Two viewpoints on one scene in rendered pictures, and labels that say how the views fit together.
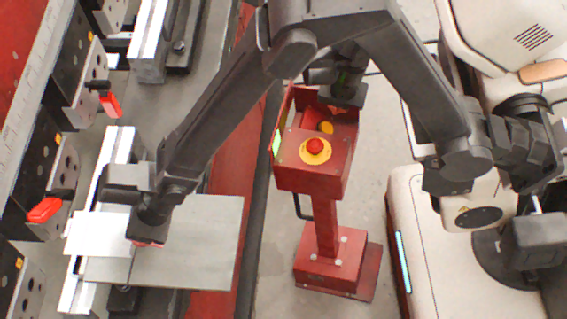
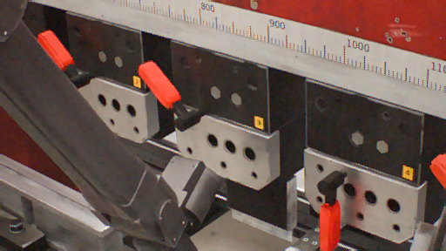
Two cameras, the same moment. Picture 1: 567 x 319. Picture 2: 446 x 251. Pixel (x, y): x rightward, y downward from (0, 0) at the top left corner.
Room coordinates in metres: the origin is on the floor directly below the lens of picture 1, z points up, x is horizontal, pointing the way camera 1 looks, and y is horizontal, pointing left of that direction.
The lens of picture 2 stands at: (0.99, -0.52, 1.75)
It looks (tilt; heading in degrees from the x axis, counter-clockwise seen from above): 27 degrees down; 116
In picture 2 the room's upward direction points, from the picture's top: 3 degrees counter-clockwise
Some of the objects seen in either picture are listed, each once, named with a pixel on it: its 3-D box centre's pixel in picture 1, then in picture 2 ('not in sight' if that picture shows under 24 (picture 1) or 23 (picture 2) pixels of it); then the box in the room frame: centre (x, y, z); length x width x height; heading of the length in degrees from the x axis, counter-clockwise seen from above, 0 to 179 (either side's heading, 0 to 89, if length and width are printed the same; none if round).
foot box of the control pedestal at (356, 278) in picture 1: (338, 258); not in sight; (0.85, -0.11, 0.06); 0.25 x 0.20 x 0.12; 65
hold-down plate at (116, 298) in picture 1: (137, 239); not in sight; (0.63, 0.31, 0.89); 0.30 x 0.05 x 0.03; 164
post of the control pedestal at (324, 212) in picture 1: (324, 209); not in sight; (0.86, -0.08, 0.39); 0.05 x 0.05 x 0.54; 65
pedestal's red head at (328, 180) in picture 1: (316, 140); not in sight; (0.86, -0.08, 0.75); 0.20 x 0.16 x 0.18; 155
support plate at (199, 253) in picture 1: (166, 238); not in sight; (0.57, 0.23, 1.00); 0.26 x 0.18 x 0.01; 74
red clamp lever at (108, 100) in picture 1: (104, 99); (333, 211); (0.74, 0.27, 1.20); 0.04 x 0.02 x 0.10; 74
